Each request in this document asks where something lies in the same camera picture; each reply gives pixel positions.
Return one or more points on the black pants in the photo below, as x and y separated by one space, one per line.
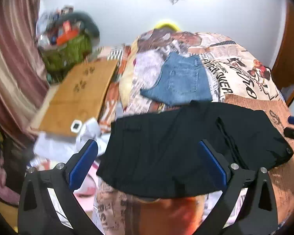
158 156

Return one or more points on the white crumpled cloth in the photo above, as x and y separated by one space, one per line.
61 148

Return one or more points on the orange box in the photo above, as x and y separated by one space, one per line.
66 32

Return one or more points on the green camouflage bag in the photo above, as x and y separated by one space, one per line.
59 61

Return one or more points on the folded blue jeans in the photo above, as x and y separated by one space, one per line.
181 80

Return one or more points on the pink white plush toy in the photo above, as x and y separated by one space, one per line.
90 184

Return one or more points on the yellow pillow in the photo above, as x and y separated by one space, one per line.
167 25

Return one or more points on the wooden door frame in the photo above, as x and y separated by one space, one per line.
283 69

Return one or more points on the small white digital clock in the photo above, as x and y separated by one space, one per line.
76 125

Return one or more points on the striped pink curtain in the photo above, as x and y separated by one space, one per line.
23 84

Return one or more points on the wooden lap desk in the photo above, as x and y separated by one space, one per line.
78 97

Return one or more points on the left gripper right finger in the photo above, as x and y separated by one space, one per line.
215 165

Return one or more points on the printed newspaper-pattern blanket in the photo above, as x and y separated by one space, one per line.
234 76

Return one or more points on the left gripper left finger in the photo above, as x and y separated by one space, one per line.
79 164

